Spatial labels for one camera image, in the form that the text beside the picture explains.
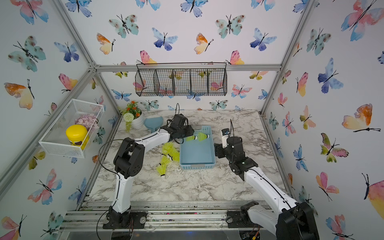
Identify white pot with artificial plant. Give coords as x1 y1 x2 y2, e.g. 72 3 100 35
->
122 101 145 132

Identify light blue perforated storage box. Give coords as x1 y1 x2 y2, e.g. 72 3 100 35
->
180 126 216 170

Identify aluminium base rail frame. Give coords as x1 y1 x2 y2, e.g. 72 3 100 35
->
56 200 316 240

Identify light blue plastic scoop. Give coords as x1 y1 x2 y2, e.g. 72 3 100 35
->
144 117 164 133

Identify pink flower bundle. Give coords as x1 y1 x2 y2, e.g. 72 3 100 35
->
75 114 99 131

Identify black wire wall basket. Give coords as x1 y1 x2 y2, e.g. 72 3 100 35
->
134 62 228 98

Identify yellow shuttlecock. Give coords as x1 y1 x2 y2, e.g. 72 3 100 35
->
168 150 180 162
186 135 198 142
162 142 175 155
198 132 210 142
156 165 167 177
160 156 171 167

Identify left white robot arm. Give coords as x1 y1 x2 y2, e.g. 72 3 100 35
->
103 114 194 230

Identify yellow lidded jar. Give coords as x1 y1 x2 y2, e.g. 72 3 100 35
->
66 125 89 150

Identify white wire wall basket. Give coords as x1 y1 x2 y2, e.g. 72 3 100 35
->
39 99 105 158

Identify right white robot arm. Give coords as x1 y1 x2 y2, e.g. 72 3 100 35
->
214 135 320 240

